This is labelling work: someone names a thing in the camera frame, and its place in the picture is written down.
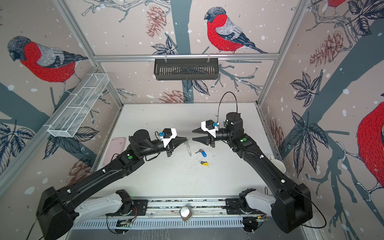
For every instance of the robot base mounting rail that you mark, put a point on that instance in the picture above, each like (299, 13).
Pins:
(177, 213)

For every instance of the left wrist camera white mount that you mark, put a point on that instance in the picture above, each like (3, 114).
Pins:
(167, 135)

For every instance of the dark grey hanging shelf basket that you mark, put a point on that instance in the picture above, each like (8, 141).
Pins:
(186, 69)

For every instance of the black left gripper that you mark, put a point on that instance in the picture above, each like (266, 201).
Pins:
(177, 141)

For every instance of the white wire mesh basket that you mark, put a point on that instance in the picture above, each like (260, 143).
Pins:
(71, 118)

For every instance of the pink rectangular tray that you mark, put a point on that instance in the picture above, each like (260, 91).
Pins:
(116, 147)

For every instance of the white ceramic mug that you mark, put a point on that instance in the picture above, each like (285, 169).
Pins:
(278, 164)

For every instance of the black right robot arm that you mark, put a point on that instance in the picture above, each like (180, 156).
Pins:
(290, 206)

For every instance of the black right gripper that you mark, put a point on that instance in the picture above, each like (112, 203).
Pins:
(205, 141)

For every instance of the silver metal keyring carabiner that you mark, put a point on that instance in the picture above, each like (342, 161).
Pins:
(188, 148)

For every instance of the round silver knob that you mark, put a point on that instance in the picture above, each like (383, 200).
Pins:
(185, 213)

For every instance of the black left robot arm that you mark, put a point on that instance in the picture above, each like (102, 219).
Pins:
(59, 210)

